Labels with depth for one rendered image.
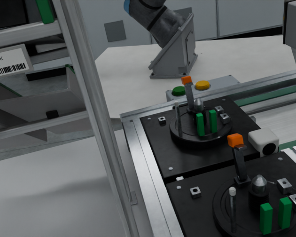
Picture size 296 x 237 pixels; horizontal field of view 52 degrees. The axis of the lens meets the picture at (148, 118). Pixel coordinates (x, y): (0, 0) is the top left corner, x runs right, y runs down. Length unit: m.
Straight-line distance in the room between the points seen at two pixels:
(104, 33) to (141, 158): 3.14
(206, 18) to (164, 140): 3.20
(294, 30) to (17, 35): 0.41
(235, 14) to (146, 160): 3.36
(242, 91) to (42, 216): 0.60
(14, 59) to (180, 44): 0.87
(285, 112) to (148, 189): 0.44
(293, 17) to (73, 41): 0.35
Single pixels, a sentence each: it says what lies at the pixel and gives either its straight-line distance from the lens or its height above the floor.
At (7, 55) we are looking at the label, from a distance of 0.36.
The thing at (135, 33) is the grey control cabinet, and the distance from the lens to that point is 3.74.
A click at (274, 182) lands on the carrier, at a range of 0.56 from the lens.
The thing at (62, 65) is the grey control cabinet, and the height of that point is 0.14.
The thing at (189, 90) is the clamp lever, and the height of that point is 1.04.
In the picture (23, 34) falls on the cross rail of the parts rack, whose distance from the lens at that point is 0.35.
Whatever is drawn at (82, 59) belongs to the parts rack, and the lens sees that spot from 0.35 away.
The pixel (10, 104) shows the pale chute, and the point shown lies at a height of 1.17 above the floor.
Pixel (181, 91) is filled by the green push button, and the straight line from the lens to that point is 0.88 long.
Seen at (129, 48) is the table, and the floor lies 0.86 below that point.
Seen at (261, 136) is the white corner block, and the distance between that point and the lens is 0.65.
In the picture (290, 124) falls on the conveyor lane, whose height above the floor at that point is 0.92.
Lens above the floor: 1.38
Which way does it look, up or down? 32 degrees down
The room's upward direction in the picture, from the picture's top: 11 degrees counter-clockwise
